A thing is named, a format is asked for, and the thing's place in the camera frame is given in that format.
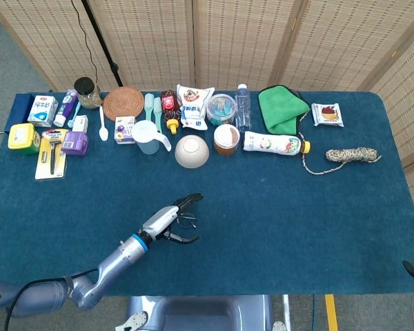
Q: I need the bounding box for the white plastic spoon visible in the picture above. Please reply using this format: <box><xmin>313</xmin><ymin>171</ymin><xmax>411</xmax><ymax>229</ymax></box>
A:
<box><xmin>98</xmin><ymin>105</ymin><xmax>109</xmax><ymax>142</ymax></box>

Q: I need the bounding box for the clear tub of coloured clips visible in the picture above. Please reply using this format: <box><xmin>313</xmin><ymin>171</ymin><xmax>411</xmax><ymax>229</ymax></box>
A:
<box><xmin>206</xmin><ymin>93</ymin><xmax>237</xmax><ymax>127</ymax></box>

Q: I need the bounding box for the clear plastic water bottle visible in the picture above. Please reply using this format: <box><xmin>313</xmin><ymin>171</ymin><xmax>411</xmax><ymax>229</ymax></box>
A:
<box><xmin>234</xmin><ymin>83</ymin><xmax>253</xmax><ymax>133</ymax></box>

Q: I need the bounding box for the blue white milk carton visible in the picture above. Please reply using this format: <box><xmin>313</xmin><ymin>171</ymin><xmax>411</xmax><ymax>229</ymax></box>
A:
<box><xmin>27</xmin><ymin>94</ymin><xmax>59</xmax><ymax>128</ymax></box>

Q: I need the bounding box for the blue felt table cover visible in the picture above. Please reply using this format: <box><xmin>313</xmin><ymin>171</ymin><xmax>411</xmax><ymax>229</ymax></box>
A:
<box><xmin>0</xmin><ymin>90</ymin><xmax>414</xmax><ymax>298</ymax></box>

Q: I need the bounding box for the pale blue handled pitcher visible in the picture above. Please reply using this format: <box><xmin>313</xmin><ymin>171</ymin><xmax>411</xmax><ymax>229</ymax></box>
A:
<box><xmin>130</xmin><ymin>119</ymin><xmax>173</xmax><ymax>155</ymax></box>

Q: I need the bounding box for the purple cardboard box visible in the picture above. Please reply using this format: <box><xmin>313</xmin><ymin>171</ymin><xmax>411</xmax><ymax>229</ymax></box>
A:
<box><xmin>60</xmin><ymin>130</ymin><xmax>90</xmax><ymax>157</ymax></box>

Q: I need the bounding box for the purple toothpaste tube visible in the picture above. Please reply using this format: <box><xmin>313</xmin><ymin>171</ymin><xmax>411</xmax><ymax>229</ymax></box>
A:
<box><xmin>52</xmin><ymin>89</ymin><xmax>79</xmax><ymax>128</ymax></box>

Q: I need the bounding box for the bamboo folding screen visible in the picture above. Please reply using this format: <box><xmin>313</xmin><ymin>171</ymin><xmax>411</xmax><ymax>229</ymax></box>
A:
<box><xmin>0</xmin><ymin>0</ymin><xmax>414</xmax><ymax>228</ymax></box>

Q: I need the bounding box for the small white purple carton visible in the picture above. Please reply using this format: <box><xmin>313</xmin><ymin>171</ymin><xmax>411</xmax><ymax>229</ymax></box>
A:
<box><xmin>114</xmin><ymin>116</ymin><xmax>137</xmax><ymax>146</ymax></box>

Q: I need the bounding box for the white milk powder bag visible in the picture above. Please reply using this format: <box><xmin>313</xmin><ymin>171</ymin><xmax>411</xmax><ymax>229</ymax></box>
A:
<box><xmin>176</xmin><ymin>83</ymin><xmax>216</xmax><ymax>131</ymax></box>

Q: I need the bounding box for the white snack packet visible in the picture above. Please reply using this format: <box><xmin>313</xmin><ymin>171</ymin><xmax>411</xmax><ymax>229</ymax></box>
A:
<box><xmin>310</xmin><ymin>102</ymin><xmax>345</xmax><ymax>128</ymax></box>

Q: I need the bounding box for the white metal table leg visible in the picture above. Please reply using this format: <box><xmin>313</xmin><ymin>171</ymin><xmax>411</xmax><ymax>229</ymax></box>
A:
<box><xmin>282</xmin><ymin>294</ymin><xmax>293</xmax><ymax>331</ymax></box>

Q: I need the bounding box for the small white cardboard box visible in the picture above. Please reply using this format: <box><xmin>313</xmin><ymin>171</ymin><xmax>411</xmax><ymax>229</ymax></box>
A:
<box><xmin>71</xmin><ymin>114</ymin><xmax>90</xmax><ymax>134</ymax></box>

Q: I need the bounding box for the coiled braided rope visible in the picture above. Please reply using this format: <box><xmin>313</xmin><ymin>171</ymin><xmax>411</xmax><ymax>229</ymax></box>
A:
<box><xmin>300</xmin><ymin>146</ymin><xmax>382</xmax><ymax>176</ymax></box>

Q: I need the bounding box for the syrup bottle with yellow cap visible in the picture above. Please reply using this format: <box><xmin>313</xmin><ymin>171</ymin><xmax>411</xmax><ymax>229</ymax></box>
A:
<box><xmin>160</xmin><ymin>90</ymin><xmax>182</xmax><ymax>135</ymax></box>

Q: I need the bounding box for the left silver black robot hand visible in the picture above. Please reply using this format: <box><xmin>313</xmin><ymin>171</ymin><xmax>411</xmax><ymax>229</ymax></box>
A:
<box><xmin>139</xmin><ymin>192</ymin><xmax>204</xmax><ymax>245</ymax></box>

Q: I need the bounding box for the beige upturned bowl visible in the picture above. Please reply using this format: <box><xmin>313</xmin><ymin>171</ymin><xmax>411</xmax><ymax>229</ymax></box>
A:
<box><xmin>174</xmin><ymin>134</ymin><xmax>210</xmax><ymax>170</ymax></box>

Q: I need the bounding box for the clear jar of rubber bands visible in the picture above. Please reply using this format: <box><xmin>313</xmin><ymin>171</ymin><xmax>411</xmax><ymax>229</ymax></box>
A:
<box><xmin>213</xmin><ymin>123</ymin><xmax>241</xmax><ymax>157</ymax></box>

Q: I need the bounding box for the black stand pole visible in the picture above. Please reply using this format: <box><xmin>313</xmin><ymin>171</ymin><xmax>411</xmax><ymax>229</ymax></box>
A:
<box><xmin>81</xmin><ymin>0</ymin><xmax>124</xmax><ymax>88</ymax></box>

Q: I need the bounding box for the yellow green lidded box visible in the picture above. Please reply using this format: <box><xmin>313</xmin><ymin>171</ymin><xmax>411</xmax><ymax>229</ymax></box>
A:
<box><xmin>8</xmin><ymin>123</ymin><xmax>41</xmax><ymax>155</ymax></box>

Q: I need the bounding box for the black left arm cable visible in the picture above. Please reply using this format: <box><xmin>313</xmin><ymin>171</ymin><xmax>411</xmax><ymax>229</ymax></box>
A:
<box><xmin>3</xmin><ymin>268</ymin><xmax>99</xmax><ymax>331</ymax></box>

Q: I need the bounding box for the round woven rattan coaster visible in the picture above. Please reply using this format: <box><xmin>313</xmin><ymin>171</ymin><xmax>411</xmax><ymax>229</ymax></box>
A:
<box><xmin>102</xmin><ymin>86</ymin><xmax>146</xmax><ymax>122</ymax></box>

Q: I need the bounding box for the dark blue box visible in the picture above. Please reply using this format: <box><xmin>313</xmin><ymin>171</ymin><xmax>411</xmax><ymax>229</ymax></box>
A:
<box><xmin>3</xmin><ymin>92</ymin><xmax>35</xmax><ymax>136</ymax></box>

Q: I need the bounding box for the glass jar with black lid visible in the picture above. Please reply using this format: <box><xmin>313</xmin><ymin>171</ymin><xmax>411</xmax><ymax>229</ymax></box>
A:
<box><xmin>73</xmin><ymin>77</ymin><xmax>104</xmax><ymax>110</ymax></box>

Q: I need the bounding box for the white drink bottle yellow cap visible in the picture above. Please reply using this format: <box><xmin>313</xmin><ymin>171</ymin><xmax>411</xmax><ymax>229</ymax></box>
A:
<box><xmin>242</xmin><ymin>130</ymin><xmax>312</xmax><ymax>157</ymax></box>

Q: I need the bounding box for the razor blister pack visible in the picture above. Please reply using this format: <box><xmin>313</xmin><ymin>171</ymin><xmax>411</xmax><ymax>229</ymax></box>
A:
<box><xmin>34</xmin><ymin>128</ymin><xmax>69</xmax><ymax>181</ymax></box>

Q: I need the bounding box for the mint green brush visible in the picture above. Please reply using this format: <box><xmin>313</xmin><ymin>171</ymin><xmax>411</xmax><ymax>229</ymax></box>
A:
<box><xmin>144</xmin><ymin>93</ymin><xmax>155</xmax><ymax>121</ymax></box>
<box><xmin>153</xmin><ymin>97</ymin><xmax>164</xmax><ymax>134</ymax></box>

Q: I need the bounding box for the green microfiber cloth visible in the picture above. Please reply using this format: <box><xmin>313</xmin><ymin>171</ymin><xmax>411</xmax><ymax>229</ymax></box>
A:
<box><xmin>257</xmin><ymin>84</ymin><xmax>311</xmax><ymax>135</ymax></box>

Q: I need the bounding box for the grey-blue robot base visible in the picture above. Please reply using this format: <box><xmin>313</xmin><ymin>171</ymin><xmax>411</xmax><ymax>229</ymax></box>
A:
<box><xmin>115</xmin><ymin>294</ymin><xmax>290</xmax><ymax>331</ymax></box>

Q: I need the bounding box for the light blue toothbrush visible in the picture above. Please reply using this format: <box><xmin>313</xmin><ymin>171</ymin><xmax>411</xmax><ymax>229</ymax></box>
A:
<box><xmin>67</xmin><ymin>101</ymin><xmax>82</xmax><ymax>129</ymax></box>

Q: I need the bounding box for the thin black hanging cable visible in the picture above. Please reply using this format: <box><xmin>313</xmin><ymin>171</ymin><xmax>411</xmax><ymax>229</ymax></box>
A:
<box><xmin>70</xmin><ymin>0</ymin><xmax>98</xmax><ymax>87</ymax></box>

